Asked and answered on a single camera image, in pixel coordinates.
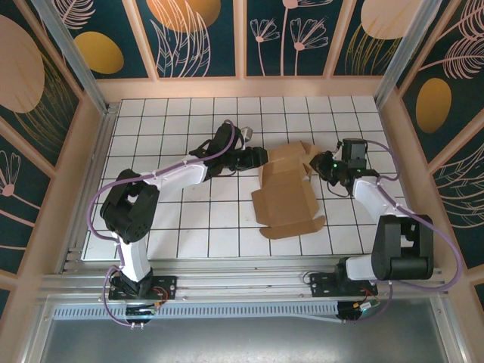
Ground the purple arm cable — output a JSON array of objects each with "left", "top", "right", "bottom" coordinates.
[
  {"left": 342, "top": 139, "right": 464, "bottom": 325},
  {"left": 89, "top": 119, "right": 247, "bottom": 327}
]

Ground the short aluminium side rail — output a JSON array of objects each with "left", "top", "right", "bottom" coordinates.
[{"left": 55, "top": 101, "right": 122, "bottom": 275}]

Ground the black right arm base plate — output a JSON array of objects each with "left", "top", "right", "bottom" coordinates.
[{"left": 309, "top": 269, "right": 380, "bottom": 300}]

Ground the brown cardboard box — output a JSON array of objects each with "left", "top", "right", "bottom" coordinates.
[{"left": 251, "top": 140, "right": 326, "bottom": 240}]

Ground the grey metal sheet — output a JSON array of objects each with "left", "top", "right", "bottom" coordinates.
[{"left": 21, "top": 294, "right": 470, "bottom": 363}]

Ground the small green circuit board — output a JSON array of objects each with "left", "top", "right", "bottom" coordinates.
[
  {"left": 340, "top": 299, "right": 381, "bottom": 322},
  {"left": 124, "top": 303, "right": 160, "bottom": 319}
]

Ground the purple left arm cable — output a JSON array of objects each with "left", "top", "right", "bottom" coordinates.
[{"left": 89, "top": 119, "right": 247, "bottom": 327}]

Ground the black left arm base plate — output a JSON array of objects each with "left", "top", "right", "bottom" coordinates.
[{"left": 108, "top": 275, "right": 179, "bottom": 302}]

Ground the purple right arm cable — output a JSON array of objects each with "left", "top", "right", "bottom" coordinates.
[{"left": 342, "top": 139, "right": 464, "bottom": 325}]

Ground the aluminium frame post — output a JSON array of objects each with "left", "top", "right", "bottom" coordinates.
[
  {"left": 31, "top": 0, "right": 111, "bottom": 115},
  {"left": 373, "top": 0, "right": 444, "bottom": 111}
]

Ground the grey slotted cable duct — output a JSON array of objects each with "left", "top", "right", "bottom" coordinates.
[{"left": 51, "top": 300, "right": 342, "bottom": 323}]

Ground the long aluminium mounting rail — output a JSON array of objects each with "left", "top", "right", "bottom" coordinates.
[{"left": 36, "top": 259, "right": 449, "bottom": 304}]

